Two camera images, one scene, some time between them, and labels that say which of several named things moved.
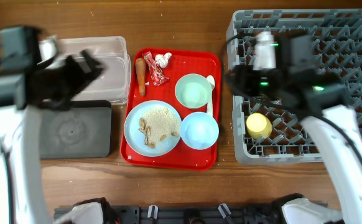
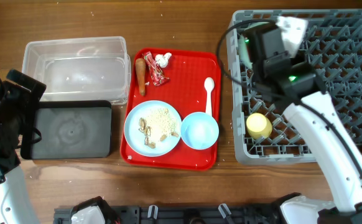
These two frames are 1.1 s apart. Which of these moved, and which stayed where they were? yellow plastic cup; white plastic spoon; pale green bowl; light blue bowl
Moved: pale green bowl
Stayed: yellow plastic cup; light blue bowl; white plastic spoon
